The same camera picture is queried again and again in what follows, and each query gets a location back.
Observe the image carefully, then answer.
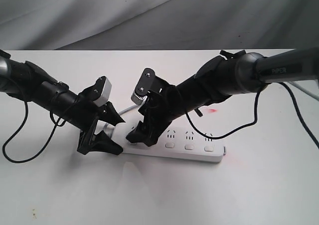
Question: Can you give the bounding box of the grey backdrop cloth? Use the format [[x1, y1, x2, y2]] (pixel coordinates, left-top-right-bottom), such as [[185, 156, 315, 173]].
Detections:
[[0, 0, 319, 50]]

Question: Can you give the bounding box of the white five-outlet power strip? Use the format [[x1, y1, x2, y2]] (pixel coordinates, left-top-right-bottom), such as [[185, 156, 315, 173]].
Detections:
[[111, 123, 226, 163]]

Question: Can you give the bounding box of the grey power cable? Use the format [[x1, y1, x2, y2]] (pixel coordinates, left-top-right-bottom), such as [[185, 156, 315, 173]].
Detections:
[[103, 81, 319, 133]]

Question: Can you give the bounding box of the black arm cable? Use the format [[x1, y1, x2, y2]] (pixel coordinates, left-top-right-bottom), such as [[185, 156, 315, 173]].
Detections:
[[1, 77, 68, 164], [184, 81, 319, 150]]

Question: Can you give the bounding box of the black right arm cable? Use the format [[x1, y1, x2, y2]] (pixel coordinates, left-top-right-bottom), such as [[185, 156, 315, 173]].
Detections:
[[184, 81, 319, 150]]

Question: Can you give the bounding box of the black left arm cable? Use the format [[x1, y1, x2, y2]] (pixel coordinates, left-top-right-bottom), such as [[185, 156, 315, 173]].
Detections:
[[1, 77, 68, 164]]

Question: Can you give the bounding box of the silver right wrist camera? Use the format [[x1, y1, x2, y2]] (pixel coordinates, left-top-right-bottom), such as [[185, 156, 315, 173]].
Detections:
[[131, 68, 156, 105]]

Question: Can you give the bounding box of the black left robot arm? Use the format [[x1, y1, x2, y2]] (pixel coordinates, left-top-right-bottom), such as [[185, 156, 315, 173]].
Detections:
[[0, 51, 124, 155]]

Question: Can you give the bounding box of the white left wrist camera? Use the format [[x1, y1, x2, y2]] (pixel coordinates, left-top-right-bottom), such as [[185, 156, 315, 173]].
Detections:
[[79, 76, 113, 108]]

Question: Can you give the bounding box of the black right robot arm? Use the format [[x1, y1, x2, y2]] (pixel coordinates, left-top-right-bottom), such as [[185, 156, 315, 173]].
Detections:
[[126, 48, 319, 146]]

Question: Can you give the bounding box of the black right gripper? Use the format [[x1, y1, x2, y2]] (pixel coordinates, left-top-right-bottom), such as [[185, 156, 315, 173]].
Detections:
[[126, 77, 187, 147]]

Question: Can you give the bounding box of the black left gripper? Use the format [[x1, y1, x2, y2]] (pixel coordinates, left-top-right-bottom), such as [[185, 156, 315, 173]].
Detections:
[[59, 95, 125, 155]]

